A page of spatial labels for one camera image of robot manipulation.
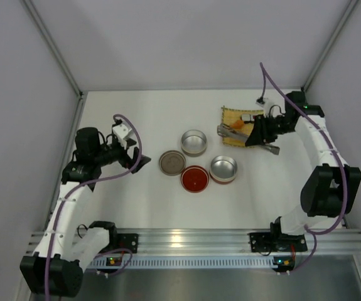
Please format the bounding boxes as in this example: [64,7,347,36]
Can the sushi roll piece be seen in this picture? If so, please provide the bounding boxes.
[240,114,255,124]

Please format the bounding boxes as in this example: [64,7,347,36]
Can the orange fried food piece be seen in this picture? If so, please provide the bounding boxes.
[230,119,245,130]

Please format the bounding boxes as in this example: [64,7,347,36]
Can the metal tongs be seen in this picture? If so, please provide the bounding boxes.
[217,123,280,156]

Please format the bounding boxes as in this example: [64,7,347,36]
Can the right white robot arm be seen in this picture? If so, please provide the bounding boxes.
[245,91,361,238]

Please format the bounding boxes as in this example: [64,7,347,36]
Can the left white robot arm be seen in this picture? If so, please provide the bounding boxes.
[19,120,151,300]

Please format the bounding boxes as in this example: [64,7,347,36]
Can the grey round lid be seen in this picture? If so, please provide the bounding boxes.
[158,150,186,176]

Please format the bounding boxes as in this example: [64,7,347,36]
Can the bamboo mat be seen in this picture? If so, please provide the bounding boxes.
[221,106,263,148]

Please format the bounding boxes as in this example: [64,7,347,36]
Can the lower steel round container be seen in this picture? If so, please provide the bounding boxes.
[209,156,238,184]

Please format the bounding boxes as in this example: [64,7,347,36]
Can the steel round container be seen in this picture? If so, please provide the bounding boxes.
[180,130,207,157]
[209,156,238,184]

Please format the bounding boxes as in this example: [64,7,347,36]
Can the upper steel round container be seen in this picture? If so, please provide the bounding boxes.
[180,130,207,157]

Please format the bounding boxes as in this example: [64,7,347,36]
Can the red round lid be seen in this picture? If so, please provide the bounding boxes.
[180,166,210,193]

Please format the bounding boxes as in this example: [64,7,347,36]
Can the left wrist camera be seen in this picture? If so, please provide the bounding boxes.
[112,123,133,149]

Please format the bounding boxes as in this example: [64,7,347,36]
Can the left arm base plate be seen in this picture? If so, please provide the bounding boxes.
[98,233,139,254]

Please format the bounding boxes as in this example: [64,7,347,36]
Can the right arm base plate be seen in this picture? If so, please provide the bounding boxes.
[249,232,308,253]

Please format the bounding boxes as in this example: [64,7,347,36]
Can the aluminium rail frame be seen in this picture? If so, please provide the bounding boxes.
[26,229,361,273]

